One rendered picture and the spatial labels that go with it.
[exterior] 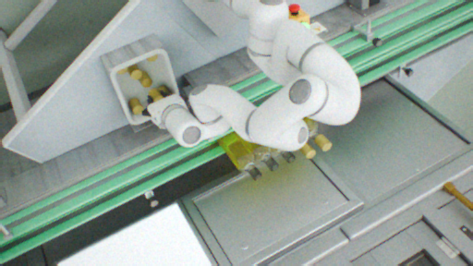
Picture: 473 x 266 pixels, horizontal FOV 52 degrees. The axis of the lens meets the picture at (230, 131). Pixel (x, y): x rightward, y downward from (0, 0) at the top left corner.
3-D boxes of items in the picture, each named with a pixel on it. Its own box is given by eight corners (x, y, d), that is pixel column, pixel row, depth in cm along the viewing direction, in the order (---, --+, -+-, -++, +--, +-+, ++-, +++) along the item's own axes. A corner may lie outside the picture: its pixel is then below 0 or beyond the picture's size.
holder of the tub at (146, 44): (127, 123, 159) (136, 137, 154) (99, 55, 140) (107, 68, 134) (175, 101, 163) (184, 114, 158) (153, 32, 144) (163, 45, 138)
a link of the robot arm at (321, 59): (309, 32, 102) (353, 69, 93) (343, 53, 112) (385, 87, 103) (271, 85, 106) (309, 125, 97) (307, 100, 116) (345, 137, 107)
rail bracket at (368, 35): (347, 30, 164) (373, 49, 155) (347, 12, 158) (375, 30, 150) (357, 26, 165) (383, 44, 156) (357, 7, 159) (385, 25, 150)
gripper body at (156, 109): (163, 137, 134) (151, 122, 143) (196, 122, 136) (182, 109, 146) (154, 114, 130) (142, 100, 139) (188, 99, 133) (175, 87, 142)
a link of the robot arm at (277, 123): (284, 81, 118) (243, 64, 108) (360, 91, 103) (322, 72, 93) (267, 146, 118) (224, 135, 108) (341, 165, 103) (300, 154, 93)
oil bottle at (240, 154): (212, 135, 162) (243, 176, 148) (209, 123, 158) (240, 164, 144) (226, 127, 164) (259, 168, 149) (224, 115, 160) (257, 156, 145)
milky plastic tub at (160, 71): (122, 112, 155) (131, 127, 149) (99, 55, 139) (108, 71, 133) (172, 90, 159) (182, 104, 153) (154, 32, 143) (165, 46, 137)
